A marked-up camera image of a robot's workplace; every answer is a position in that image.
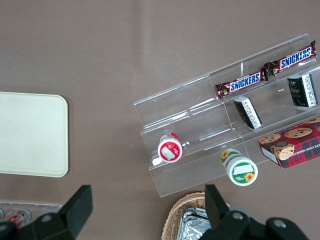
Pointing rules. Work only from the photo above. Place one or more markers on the dark snack packet white label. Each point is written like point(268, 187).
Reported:
point(248, 113)
point(302, 90)

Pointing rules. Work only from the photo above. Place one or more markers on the clear acrylic bottle box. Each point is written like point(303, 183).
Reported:
point(45, 207)

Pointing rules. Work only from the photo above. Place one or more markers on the silver foil wrapped item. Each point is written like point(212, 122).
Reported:
point(192, 225)

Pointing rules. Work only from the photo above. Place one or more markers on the red tartan cookie box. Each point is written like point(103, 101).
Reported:
point(297, 147)

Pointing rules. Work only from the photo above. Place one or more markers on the clear acrylic tiered display shelf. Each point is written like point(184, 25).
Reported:
point(190, 105)

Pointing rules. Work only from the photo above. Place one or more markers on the red lid yogurt cup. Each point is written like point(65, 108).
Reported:
point(170, 150)

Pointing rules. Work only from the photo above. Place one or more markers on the green sunflower yogurt cup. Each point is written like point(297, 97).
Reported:
point(241, 171)

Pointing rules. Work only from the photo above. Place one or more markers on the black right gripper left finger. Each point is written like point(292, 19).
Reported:
point(75, 210)

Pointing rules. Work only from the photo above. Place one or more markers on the red cola bottle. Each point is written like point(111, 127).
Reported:
point(20, 218)

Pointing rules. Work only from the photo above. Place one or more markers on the Snickers chocolate bar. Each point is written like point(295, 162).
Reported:
point(243, 83)
point(292, 59)

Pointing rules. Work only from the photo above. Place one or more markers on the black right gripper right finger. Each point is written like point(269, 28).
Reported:
point(217, 210)

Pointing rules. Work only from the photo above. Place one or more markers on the cream plastic tray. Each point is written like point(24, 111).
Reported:
point(32, 135)

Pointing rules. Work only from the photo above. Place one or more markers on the tan wicker basket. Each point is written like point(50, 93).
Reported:
point(173, 215)

